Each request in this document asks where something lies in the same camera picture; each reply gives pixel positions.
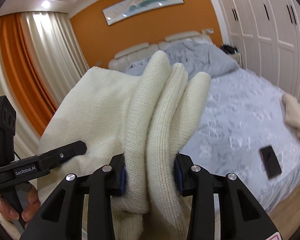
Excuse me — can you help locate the grey crumpled duvet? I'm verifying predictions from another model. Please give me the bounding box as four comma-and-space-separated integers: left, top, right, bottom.
123, 39, 241, 79

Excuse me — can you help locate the cream leather headboard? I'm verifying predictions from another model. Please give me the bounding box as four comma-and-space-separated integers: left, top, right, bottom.
108, 31, 212, 72

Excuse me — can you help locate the cream knit cardigan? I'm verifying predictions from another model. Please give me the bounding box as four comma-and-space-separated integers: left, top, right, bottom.
38, 51, 211, 239

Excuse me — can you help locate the left hand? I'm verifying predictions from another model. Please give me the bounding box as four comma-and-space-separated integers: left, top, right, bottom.
0, 183, 42, 224

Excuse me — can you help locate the black smartphone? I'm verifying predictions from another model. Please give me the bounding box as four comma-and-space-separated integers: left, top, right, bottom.
259, 145, 282, 179

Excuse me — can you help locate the dark clutter right nightstand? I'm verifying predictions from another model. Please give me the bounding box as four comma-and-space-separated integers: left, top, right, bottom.
220, 44, 238, 54

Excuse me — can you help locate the cream sheer curtain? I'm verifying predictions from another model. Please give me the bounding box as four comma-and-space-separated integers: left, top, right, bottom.
0, 12, 89, 157

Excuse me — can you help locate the framed wall painting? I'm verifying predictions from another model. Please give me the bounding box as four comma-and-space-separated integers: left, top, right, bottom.
102, 0, 184, 26

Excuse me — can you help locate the white wardrobe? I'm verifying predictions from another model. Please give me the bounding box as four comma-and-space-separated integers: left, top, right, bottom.
218, 0, 300, 102

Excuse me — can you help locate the beige folded cloth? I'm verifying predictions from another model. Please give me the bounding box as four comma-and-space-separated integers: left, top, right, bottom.
282, 93, 300, 140

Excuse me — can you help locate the blue butterfly bed sheet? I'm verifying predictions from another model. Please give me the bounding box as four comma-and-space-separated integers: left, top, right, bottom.
181, 68, 300, 212

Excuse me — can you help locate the orange curtain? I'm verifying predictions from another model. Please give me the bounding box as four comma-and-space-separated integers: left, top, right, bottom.
0, 13, 57, 135

